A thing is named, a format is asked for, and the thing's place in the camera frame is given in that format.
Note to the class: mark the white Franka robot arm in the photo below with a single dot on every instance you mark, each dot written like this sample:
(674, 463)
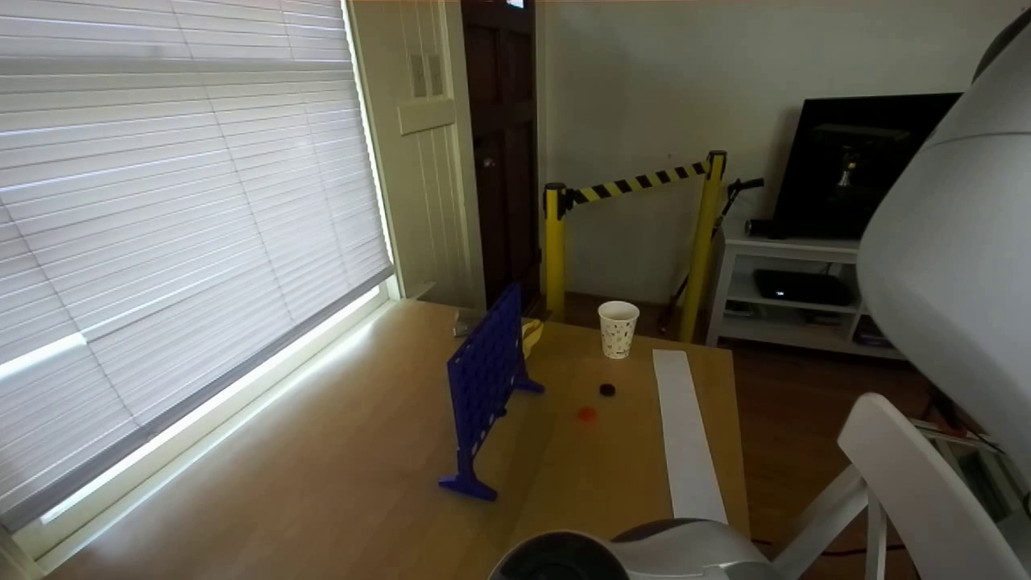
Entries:
(951, 268)

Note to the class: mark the blue connect four board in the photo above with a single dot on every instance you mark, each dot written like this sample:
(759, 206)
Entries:
(484, 375)

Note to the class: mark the dotted paper cup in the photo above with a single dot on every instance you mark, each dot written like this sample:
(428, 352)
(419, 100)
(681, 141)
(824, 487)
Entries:
(621, 329)

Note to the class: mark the black game disc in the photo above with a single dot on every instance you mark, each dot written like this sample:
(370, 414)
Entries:
(606, 388)

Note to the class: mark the orange game disc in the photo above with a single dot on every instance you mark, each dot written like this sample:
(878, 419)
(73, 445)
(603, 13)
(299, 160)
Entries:
(588, 414)

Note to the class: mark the dark wooden door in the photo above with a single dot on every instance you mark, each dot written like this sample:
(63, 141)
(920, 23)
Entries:
(503, 149)

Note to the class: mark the yellow black striped tape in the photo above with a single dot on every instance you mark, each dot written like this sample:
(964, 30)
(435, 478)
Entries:
(634, 186)

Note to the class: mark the white panelled door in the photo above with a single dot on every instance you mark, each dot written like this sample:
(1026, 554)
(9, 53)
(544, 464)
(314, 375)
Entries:
(424, 149)

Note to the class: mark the white paper strip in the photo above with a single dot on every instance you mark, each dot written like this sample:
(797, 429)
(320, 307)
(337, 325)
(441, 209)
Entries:
(689, 439)

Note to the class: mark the light wooden table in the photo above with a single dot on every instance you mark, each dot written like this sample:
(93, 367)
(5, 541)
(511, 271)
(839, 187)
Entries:
(356, 471)

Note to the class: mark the white media stand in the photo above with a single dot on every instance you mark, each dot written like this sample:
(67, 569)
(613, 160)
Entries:
(794, 317)

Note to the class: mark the black media box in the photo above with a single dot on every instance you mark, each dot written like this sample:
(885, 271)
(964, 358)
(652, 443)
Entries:
(805, 287)

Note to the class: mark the large white window blind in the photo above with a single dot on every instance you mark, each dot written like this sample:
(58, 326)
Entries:
(173, 213)

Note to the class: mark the black flat screen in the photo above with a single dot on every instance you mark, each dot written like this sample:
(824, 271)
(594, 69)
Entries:
(859, 163)

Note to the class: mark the white molded chair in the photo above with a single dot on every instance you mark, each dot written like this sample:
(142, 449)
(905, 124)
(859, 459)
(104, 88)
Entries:
(922, 494)

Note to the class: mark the short yellow barrier post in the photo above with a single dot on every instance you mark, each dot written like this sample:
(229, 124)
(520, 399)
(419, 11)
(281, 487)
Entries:
(555, 259)

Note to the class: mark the tall yellow barrier post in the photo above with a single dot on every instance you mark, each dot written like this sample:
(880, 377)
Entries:
(705, 246)

